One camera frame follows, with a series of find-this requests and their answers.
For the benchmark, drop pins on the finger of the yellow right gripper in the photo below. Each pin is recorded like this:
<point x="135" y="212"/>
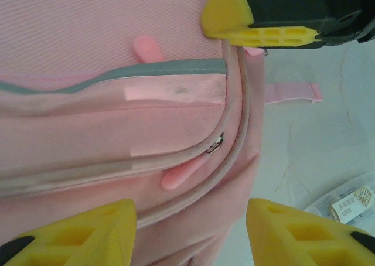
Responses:
<point x="225" y="14"/>

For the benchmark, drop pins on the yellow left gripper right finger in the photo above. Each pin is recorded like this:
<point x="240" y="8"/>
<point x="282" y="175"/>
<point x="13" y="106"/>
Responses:
<point x="307" y="236"/>

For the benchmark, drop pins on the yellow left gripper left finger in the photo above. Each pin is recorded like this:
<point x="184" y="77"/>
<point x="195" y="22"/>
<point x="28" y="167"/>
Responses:
<point x="73" y="239"/>

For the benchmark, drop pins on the pink backpack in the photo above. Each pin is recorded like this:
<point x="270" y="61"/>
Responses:
<point x="117" y="116"/>

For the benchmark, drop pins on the clear plastic bag with clips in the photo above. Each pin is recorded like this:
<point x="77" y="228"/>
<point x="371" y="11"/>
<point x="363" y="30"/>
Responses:
<point x="348" y="204"/>

